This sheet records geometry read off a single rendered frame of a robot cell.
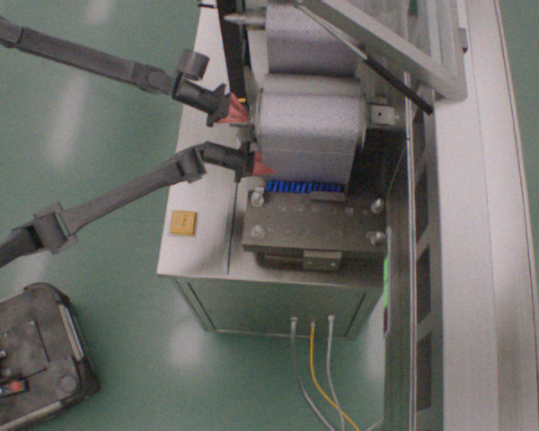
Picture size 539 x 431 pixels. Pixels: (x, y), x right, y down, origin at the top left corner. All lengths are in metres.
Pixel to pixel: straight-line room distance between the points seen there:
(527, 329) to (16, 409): 1.94
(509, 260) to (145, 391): 1.78
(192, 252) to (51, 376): 0.94
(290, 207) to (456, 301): 0.79
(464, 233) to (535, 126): 2.31
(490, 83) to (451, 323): 0.66
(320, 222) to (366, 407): 1.14
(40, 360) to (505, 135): 1.90
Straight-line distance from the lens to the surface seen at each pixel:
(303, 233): 1.54
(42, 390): 2.44
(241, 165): 1.50
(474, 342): 0.86
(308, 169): 1.54
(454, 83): 1.00
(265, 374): 2.49
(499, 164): 1.24
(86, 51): 1.41
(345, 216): 1.56
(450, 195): 0.93
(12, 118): 3.31
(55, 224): 1.39
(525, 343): 1.13
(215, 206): 1.73
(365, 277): 1.65
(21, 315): 2.54
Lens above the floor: 2.46
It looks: 67 degrees down
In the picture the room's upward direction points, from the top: 5 degrees counter-clockwise
